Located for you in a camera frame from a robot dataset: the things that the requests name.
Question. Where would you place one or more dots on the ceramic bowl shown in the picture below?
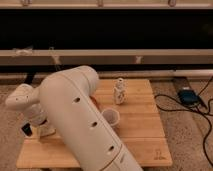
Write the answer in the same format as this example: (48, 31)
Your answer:
(112, 116)

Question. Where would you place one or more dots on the black rectangular block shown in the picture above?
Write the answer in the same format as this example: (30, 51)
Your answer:
(27, 130)

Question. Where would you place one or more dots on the wooden board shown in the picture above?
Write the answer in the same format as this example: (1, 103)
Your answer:
(140, 128)

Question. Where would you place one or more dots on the blue power adapter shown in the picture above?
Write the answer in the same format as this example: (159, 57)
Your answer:
(188, 97)

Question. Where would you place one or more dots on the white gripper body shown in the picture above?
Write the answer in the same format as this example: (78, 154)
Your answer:
(36, 116)

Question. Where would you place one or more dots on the white ceramic figurine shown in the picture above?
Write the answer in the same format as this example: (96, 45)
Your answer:
(119, 91)

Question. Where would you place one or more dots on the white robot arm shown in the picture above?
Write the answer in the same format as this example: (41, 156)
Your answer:
(64, 97)

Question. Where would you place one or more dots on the white sponge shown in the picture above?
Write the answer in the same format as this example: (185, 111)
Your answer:
(45, 130)

